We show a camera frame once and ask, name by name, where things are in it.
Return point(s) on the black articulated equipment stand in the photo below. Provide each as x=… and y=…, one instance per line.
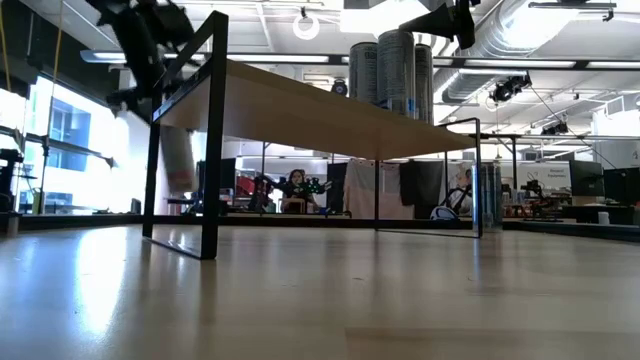
x=7, y=175

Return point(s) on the silver ventilation duct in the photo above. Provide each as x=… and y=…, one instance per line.
x=500, y=35

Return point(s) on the white banner with text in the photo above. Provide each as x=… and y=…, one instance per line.
x=535, y=172

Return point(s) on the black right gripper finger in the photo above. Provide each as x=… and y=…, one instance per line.
x=440, y=22

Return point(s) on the red and black equipment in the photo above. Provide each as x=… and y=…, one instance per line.
x=244, y=186

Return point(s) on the seated person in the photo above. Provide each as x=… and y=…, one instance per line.
x=296, y=187

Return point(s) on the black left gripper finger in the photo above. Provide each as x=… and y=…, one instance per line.
x=127, y=102

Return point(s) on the long ceiling light bar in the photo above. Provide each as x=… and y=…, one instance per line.
x=280, y=58

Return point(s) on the silver beverage can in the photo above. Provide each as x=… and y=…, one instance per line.
x=492, y=195

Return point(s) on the black monitor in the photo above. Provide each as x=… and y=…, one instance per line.
x=586, y=177
x=228, y=175
x=622, y=185

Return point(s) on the black window beam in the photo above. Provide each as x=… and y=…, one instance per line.
x=65, y=145

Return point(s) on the white beverage can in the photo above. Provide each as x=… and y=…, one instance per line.
x=363, y=75
x=425, y=85

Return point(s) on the wide black hanging cloth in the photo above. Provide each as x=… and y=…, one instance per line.
x=422, y=182

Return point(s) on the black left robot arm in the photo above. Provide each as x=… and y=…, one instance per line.
x=170, y=25

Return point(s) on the white can with blue band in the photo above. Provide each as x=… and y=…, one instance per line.
x=395, y=75

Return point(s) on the white cup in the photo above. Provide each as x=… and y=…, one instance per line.
x=603, y=218

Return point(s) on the white and blue helmet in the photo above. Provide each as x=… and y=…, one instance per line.
x=444, y=214

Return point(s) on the wooden shelf with black frame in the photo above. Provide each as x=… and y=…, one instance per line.
x=300, y=115

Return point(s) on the grey block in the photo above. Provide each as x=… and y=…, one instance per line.
x=7, y=225

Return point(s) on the white hanging cloth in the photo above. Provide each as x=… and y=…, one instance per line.
x=360, y=190

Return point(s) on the narrow black cloth panel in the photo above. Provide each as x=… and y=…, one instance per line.
x=336, y=187

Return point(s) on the white can with red band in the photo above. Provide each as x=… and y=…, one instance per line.
x=179, y=160

